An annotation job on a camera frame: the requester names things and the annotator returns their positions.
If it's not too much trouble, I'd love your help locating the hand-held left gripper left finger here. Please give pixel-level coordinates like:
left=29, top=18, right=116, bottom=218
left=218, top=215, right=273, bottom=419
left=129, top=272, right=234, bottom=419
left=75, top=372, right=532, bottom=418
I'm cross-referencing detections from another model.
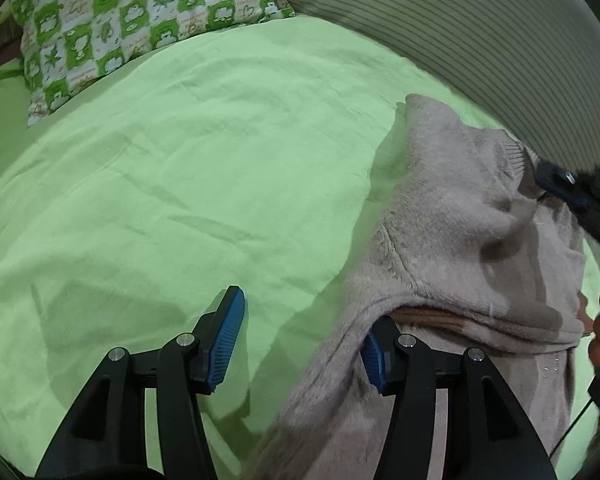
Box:
left=34, top=285, right=248, bottom=480

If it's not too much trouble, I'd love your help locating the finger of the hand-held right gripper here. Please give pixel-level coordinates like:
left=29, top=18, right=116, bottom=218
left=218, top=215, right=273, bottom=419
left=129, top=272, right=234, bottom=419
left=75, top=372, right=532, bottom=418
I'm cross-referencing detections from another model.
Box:
left=534, top=159, right=589, bottom=212

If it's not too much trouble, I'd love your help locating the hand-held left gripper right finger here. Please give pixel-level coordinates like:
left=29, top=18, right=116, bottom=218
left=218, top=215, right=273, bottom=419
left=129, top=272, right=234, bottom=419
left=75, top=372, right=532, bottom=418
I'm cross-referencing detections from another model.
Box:
left=360, top=316, right=558, bottom=480

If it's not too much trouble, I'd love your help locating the beige knit sweater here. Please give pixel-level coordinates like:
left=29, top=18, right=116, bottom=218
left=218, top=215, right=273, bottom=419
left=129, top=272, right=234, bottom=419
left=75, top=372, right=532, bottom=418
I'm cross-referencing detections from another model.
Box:
left=240, top=92, right=588, bottom=480

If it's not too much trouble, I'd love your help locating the light green bed sheet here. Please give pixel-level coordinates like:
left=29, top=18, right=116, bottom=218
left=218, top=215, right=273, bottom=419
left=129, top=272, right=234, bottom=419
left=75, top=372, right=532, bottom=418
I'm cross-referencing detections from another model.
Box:
left=0, top=12, right=600, bottom=480

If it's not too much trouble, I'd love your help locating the grey striped headboard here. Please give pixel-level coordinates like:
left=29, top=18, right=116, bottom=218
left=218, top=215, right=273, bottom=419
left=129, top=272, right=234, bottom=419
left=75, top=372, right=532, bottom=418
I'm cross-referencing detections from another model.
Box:
left=260, top=0, right=600, bottom=177

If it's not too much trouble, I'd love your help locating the plain green pillow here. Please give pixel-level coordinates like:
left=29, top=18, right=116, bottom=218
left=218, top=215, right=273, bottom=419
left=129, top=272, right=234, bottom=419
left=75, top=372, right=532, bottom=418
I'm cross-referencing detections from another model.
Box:
left=0, top=57, right=30, bottom=111

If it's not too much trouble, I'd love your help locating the green white patterned pillow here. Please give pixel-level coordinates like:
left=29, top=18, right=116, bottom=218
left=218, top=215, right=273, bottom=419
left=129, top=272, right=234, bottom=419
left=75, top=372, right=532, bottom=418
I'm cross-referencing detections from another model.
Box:
left=9, top=0, right=297, bottom=128

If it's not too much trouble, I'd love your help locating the thin black cable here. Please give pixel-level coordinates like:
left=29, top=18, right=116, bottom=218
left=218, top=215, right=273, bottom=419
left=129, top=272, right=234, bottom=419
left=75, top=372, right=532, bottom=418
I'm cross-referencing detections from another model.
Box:
left=542, top=397, right=598, bottom=471

